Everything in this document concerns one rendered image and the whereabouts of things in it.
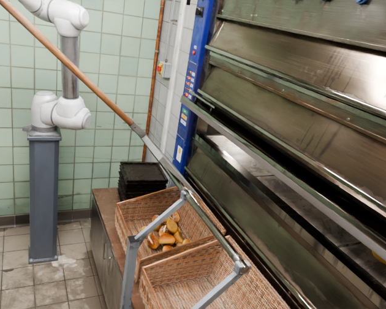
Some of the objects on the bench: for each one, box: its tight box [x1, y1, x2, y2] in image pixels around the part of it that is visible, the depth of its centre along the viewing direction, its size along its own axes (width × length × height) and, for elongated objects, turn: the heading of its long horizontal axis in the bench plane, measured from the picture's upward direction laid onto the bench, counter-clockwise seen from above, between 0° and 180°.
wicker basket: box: [138, 235, 290, 309], centre depth 162 cm, size 49×56×28 cm
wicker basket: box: [115, 183, 226, 284], centre depth 211 cm, size 49×56×28 cm
